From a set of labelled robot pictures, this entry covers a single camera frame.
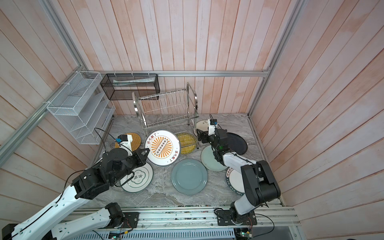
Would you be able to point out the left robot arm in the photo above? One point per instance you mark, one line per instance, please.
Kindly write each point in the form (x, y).
(47, 223)

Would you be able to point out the aluminium front rail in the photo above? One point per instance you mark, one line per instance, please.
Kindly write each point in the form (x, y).
(203, 217)

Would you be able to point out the stainless steel dish rack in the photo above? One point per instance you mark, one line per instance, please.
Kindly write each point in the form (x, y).
(175, 111)

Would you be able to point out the grey blue round plate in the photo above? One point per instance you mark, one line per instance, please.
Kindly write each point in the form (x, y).
(189, 177)

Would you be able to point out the dark navy plate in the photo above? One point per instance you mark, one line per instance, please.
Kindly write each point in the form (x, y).
(237, 144)

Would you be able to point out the white plate dark lettered rim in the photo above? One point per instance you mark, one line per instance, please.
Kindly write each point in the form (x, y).
(234, 181)

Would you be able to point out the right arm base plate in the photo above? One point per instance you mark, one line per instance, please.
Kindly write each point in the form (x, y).
(231, 218)

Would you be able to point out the light green flower plate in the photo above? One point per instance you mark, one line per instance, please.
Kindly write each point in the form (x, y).
(209, 160)

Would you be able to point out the orange woven bamboo plate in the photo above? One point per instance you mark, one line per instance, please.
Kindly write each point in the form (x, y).
(135, 143)

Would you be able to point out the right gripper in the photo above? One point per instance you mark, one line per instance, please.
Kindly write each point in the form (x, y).
(203, 134)

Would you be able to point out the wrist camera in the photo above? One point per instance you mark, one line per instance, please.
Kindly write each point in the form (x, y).
(124, 141)
(212, 126)

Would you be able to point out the black wire wall basket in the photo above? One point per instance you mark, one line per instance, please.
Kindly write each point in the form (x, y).
(120, 87)

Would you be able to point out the white wire mesh shelf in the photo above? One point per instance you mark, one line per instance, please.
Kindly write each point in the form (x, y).
(82, 111)

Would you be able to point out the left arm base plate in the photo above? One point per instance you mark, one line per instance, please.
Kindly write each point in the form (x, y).
(130, 220)

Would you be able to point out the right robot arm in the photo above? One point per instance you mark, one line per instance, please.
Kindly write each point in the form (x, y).
(259, 181)

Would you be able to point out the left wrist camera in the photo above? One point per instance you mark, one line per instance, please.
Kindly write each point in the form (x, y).
(124, 141)

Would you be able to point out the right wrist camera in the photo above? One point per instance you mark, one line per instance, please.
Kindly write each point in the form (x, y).
(212, 126)

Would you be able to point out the cream plate with red flowers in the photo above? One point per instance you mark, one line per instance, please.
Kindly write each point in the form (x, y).
(203, 125)

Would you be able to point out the white plate orange sunburst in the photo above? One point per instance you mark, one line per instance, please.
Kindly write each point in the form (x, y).
(164, 146)

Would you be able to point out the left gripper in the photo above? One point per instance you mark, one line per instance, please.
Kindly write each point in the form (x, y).
(141, 159)

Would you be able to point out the yellow green woven plate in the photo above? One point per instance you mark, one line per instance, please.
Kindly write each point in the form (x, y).
(187, 141)

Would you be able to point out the white plate green clover outline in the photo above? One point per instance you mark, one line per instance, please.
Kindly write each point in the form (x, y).
(138, 180)

